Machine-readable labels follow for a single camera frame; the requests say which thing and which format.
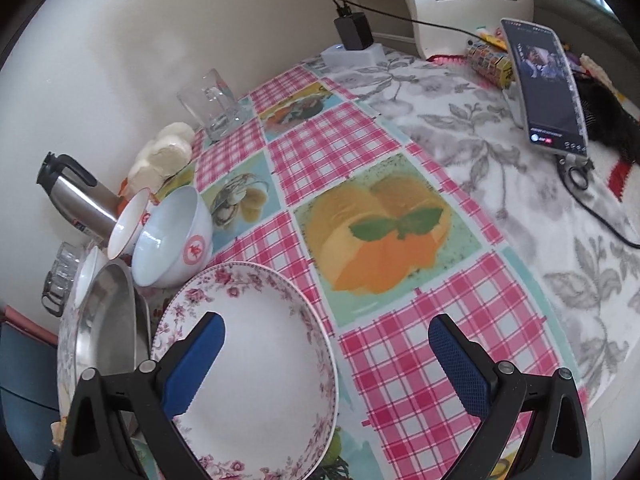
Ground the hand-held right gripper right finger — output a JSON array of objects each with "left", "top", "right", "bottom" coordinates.
[{"left": 427, "top": 314, "right": 592, "bottom": 480}]

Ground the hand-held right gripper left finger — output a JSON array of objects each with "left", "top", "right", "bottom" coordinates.
[{"left": 59, "top": 311, "right": 226, "bottom": 480}]

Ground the floral rim white plate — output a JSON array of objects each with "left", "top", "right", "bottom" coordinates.
[{"left": 150, "top": 261, "right": 340, "bottom": 480}]

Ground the round metal basin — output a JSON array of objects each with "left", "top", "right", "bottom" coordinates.
[{"left": 58, "top": 261, "right": 152, "bottom": 386}]

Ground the large white bowl red emblem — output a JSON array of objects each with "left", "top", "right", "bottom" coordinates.
[{"left": 131, "top": 185, "right": 215, "bottom": 289}]

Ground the small plain white bowl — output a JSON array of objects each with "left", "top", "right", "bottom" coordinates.
[{"left": 74, "top": 247, "right": 110, "bottom": 311}]

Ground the white bowl with red rim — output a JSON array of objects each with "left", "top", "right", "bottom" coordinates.
[{"left": 107, "top": 187, "right": 161, "bottom": 261}]

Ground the pink checkered fruit tablecloth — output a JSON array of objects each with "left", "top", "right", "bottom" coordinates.
[{"left": 145, "top": 62, "right": 586, "bottom": 480}]

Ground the small glass cup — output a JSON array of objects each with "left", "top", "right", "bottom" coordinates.
[{"left": 52, "top": 241, "right": 87, "bottom": 281}]

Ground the dark blue furniture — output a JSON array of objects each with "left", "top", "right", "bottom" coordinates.
[{"left": 0, "top": 320, "right": 66, "bottom": 466}]

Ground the stainless steel thermos jug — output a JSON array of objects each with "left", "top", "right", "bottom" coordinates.
[{"left": 36, "top": 152, "right": 121, "bottom": 241}]

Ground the bag of white buns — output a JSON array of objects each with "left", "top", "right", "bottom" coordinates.
[{"left": 127, "top": 122, "right": 196, "bottom": 193}]

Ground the black phone holder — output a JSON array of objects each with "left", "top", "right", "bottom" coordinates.
[{"left": 555, "top": 154, "right": 597, "bottom": 192}]

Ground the grey leaf pattern tablecloth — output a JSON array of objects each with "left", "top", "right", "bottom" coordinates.
[{"left": 300, "top": 50, "right": 640, "bottom": 411}]

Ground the red and white knitted cloth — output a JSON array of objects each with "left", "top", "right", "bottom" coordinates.
[{"left": 607, "top": 157, "right": 640, "bottom": 203}]

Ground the clear glass mug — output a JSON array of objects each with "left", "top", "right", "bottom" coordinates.
[{"left": 177, "top": 68, "right": 246, "bottom": 142}]

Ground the black cloth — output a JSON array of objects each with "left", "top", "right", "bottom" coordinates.
[{"left": 575, "top": 72, "right": 640, "bottom": 166}]

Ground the smartphone in light case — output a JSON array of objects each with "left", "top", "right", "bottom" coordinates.
[{"left": 501, "top": 18, "right": 590, "bottom": 156}]

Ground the patterned snack tube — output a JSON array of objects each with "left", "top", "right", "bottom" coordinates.
[{"left": 465, "top": 40, "right": 516, "bottom": 88}]

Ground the clear plastic container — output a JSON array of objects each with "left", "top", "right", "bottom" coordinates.
[{"left": 320, "top": 44, "right": 385, "bottom": 67}]

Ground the yellow snack packet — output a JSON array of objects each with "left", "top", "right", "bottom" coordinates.
[{"left": 477, "top": 25, "right": 508, "bottom": 51}]

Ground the white plastic basket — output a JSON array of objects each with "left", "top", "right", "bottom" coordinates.
[{"left": 387, "top": 0, "right": 536, "bottom": 61}]

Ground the black charger adapter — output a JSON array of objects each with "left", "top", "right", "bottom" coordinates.
[{"left": 334, "top": 2, "right": 374, "bottom": 51}]

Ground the black charging cable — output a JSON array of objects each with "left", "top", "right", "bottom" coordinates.
[{"left": 345, "top": 2, "right": 640, "bottom": 250}]

